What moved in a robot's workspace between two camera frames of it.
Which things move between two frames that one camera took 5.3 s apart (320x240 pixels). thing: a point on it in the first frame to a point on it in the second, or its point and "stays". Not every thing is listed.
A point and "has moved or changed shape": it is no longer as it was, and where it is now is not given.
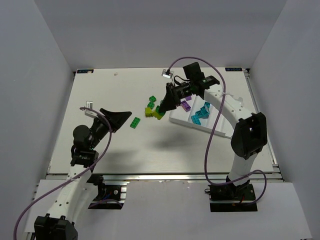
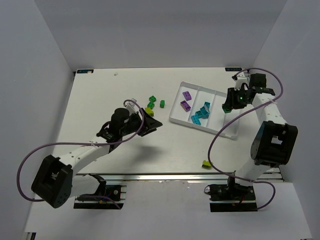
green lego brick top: [152, 99] stays
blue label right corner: [233, 69] stays
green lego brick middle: [150, 105] stays
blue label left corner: [84, 71] stays
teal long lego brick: [195, 120] stays
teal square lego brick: [202, 113] stays
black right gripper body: [170, 92] to [230, 99]
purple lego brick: [186, 106] stays
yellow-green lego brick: [148, 112] to [206, 164]
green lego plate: [135, 122] has moved or changed shape
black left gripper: [105, 119] to [142, 123]
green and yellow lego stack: [157, 114] has moved or changed shape
